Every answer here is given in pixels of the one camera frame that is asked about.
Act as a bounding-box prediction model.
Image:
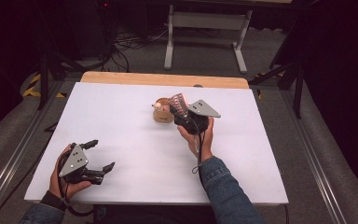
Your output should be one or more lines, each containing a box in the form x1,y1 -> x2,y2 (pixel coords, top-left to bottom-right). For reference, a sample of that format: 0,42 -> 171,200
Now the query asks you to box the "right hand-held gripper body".
173,99 -> 222,135

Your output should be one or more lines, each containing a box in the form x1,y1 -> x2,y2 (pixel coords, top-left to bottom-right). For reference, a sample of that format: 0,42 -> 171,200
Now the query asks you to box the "person's right hand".
176,117 -> 214,161

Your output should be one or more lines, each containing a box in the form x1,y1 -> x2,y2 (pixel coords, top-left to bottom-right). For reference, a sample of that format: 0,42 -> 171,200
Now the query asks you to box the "wooden table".
80,70 -> 250,90

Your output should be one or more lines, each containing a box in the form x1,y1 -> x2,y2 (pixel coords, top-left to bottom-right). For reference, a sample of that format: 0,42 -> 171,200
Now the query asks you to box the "yellow black hazard tape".
254,72 -> 285,101
22,73 -> 68,99

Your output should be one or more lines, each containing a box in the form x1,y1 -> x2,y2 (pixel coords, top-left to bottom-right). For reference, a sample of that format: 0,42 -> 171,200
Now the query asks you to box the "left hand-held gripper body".
58,144 -> 104,185

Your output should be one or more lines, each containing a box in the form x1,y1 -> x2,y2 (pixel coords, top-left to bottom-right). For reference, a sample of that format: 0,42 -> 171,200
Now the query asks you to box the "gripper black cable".
191,118 -> 207,175
57,143 -> 95,217

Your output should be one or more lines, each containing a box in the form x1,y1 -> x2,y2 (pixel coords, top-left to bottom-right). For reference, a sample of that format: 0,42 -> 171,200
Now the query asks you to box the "person's left hand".
48,145 -> 92,200

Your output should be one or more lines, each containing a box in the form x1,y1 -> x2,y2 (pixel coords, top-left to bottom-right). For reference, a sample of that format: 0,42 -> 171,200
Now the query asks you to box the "white board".
23,81 -> 289,206

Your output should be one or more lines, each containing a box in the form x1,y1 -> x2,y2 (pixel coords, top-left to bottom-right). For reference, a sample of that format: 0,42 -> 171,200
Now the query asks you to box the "aluminium floor rail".
280,89 -> 349,224
0,79 -> 66,218

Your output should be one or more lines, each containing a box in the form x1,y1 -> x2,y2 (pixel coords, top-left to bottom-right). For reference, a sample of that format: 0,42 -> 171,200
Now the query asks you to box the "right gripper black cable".
191,118 -> 207,175

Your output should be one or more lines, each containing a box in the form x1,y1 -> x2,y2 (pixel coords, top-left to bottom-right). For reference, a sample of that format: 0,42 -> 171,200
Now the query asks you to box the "black metal stand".
36,50 -> 87,111
248,59 -> 306,119

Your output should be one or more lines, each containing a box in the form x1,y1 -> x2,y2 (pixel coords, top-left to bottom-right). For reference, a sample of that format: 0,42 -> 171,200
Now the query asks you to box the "bundle of black floor cables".
99,26 -> 169,73

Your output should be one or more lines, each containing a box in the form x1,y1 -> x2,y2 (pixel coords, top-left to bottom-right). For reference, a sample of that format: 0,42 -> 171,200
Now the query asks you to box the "pink hairbrush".
167,92 -> 190,118

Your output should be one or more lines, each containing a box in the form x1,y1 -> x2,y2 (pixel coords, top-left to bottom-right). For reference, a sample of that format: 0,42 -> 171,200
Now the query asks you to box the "tan round holder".
151,97 -> 175,124

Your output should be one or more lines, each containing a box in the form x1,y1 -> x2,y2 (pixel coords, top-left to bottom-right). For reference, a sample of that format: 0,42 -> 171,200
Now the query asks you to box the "grey metal table frame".
163,3 -> 254,75

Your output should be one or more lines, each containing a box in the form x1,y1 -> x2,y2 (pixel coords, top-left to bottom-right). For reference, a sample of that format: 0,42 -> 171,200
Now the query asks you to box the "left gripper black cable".
57,143 -> 95,217

